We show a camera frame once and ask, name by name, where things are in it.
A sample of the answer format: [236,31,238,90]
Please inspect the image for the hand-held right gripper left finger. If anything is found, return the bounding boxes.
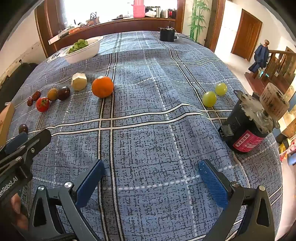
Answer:
[25,159,105,241]

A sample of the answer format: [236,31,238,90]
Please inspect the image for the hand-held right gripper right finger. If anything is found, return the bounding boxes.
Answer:
[199,159,277,241]

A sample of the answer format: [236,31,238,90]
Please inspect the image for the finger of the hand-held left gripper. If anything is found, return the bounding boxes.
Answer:
[0,133,28,160]
[0,129,52,183]

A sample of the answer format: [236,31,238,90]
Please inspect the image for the cardboard box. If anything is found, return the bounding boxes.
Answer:
[0,103,16,147]

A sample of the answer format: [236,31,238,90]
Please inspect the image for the dark purple tomato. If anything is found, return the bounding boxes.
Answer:
[57,86,71,101]

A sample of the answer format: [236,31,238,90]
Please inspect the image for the green grape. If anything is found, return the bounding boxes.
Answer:
[215,83,228,96]
[202,91,217,108]

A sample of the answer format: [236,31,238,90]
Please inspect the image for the person's left hand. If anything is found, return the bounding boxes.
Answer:
[9,193,29,231]

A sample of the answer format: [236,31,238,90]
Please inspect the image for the red tomato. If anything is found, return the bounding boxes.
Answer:
[36,97,50,113]

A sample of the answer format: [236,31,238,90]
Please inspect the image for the brown round fruit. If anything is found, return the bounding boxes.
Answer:
[47,88,58,101]

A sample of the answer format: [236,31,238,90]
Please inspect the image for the black electric motor red label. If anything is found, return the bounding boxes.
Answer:
[218,83,290,154]

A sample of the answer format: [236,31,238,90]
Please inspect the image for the pale yellow fruit chunk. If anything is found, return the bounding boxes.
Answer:
[71,72,88,91]

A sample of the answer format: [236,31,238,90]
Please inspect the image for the blue plaid cloth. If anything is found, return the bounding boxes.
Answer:
[6,30,284,241]

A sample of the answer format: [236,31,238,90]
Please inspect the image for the orange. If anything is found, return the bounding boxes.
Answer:
[92,76,114,98]

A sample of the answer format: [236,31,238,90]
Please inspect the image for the white bowl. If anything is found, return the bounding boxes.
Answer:
[62,36,104,64]

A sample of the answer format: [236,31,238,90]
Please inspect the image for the white flat box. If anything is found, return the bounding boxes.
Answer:
[48,35,70,45]

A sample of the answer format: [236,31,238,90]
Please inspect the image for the green leafy vegetables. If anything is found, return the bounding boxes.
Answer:
[69,39,89,53]

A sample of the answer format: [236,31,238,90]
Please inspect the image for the dark blue jacket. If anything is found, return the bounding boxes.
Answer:
[248,44,270,73]

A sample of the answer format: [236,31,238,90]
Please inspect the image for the brown wooden door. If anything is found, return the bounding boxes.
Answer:
[231,9,263,62]

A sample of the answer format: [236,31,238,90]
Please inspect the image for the small black device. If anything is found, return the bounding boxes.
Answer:
[159,26,178,42]

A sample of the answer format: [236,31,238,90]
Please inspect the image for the pink bottle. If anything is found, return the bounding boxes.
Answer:
[131,0,145,18]

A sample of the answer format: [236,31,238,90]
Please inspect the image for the black power adapter cable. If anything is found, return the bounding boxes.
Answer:
[173,32,197,42]

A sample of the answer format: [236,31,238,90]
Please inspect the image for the green bamboo wall decal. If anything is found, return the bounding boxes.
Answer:
[188,0,211,42]

